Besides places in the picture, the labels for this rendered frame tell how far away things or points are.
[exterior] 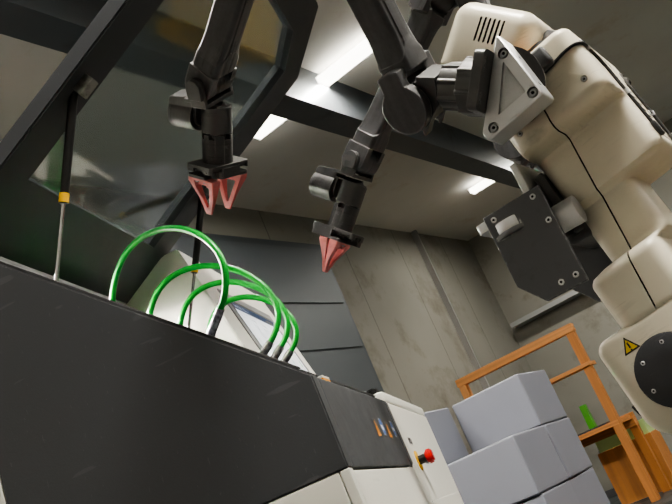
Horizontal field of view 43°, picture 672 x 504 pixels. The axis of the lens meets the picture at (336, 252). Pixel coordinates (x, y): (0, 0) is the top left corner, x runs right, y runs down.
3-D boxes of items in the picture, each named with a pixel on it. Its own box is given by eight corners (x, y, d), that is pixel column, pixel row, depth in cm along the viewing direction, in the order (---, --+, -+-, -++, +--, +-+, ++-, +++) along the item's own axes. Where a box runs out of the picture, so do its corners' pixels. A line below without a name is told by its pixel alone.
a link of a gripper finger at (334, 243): (313, 267, 192) (327, 227, 191) (340, 277, 188) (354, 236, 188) (299, 263, 185) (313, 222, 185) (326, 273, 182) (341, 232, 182)
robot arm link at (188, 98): (197, 81, 149) (229, 64, 154) (149, 74, 154) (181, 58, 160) (210, 144, 155) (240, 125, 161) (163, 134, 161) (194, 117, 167)
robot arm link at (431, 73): (443, 77, 122) (460, 65, 126) (383, 76, 128) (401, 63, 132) (451, 137, 127) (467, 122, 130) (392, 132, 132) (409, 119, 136)
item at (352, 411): (354, 466, 138) (317, 376, 143) (330, 477, 138) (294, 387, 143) (411, 465, 196) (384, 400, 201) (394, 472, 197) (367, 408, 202)
